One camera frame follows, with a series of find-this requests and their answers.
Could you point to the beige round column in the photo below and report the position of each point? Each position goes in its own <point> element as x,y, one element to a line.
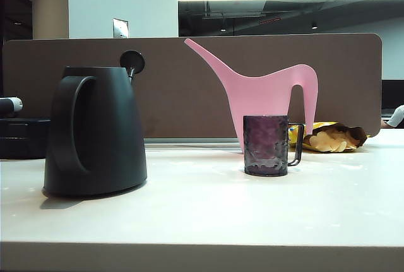
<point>50,3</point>

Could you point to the pink plastic watering can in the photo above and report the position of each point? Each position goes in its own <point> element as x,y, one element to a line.
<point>259,101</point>

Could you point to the black plastic watering can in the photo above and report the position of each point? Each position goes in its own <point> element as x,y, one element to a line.
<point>110,127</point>

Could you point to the yellow potato chips bag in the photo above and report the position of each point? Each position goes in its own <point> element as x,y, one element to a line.
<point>331,141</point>

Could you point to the black and white cylinder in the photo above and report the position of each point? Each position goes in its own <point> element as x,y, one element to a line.
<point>9,104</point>

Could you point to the silver wall switch plate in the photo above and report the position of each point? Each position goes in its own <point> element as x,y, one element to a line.
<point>120,28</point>

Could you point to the brown desk divider panel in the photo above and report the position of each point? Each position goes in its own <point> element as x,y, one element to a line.
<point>176,95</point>

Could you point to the textured clear glass mug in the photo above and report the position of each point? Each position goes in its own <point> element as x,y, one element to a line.
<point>265,145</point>

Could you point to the black mesh desk holder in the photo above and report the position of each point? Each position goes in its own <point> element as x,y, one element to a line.
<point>22,139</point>

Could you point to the person in white shirt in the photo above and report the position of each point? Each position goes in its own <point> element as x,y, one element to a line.
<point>398,117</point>

